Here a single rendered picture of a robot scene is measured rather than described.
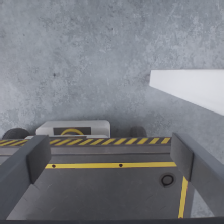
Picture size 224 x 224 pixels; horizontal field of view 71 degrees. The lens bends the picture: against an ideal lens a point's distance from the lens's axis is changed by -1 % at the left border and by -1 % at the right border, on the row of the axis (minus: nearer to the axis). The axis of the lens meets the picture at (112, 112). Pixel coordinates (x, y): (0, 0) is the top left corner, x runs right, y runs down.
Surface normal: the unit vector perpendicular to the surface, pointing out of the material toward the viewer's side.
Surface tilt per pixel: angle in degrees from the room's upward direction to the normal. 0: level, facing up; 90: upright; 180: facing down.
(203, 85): 90
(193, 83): 90
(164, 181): 0
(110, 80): 0
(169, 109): 0
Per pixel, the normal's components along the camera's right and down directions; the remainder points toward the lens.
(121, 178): 0.00, 0.25
